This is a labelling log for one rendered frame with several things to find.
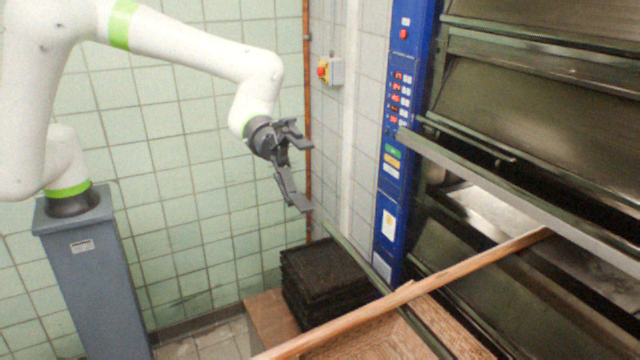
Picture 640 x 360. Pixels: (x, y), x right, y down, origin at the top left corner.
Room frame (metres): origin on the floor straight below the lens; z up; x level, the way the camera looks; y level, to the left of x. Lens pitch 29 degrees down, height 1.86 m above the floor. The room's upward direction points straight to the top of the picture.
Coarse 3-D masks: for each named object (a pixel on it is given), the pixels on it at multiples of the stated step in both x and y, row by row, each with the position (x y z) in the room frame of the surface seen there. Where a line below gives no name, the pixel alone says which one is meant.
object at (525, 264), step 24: (432, 192) 1.17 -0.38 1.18; (456, 216) 1.04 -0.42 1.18; (480, 240) 0.95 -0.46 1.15; (504, 240) 0.91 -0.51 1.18; (528, 264) 0.81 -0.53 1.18; (552, 264) 0.81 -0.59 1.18; (552, 288) 0.75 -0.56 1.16; (576, 288) 0.73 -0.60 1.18; (576, 312) 0.69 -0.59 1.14; (600, 312) 0.65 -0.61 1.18; (624, 312) 0.65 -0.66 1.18; (624, 336) 0.60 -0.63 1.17
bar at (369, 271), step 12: (324, 228) 1.00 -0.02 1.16; (336, 228) 0.97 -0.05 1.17; (336, 240) 0.93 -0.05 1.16; (348, 240) 0.92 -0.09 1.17; (348, 252) 0.87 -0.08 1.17; (360, 264) 0.82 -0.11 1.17; (372, 276) 0.77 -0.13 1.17; (384, 288) 0.73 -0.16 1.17; (408, 312) 0.65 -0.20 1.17; (408, 324) 0.64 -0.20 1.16; (420, 324) 0.62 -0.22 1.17; (420, 336) 0.60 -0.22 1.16; (432, 336) 0.59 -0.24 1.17; (432, 348) 0.57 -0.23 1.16; (444, 348) 0.56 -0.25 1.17
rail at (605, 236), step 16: (400, 128) 1.09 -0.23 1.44; (432, 144) 0.97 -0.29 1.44; (464, 160) 0.87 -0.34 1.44; (480, 176) 0.82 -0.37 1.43; (496, 176) 0.79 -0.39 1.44; (512, 192) 0.74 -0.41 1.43; (528, 192) 0.72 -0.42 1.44; (544, 208) 0.68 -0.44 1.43; (560, 208) 0.66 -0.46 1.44; (576, 224) 0.62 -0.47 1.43; (592, 224) 0.60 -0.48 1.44; (608, 240) 0.57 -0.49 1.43; (624, 240) 0.56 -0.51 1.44
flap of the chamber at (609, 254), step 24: (408, 144) 1.04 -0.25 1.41; (456, 144) 1.07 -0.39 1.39; (456, 168) 0.88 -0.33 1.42; (504, 168) 0.92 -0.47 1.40; (504, 192) 0.76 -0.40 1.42; (552, 192) 0.80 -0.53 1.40; (552, 216) 0.66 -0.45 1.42; (600, 216) 0.70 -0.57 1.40; (576, 240) 0.61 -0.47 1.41; (624, 264) 0.53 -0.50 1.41
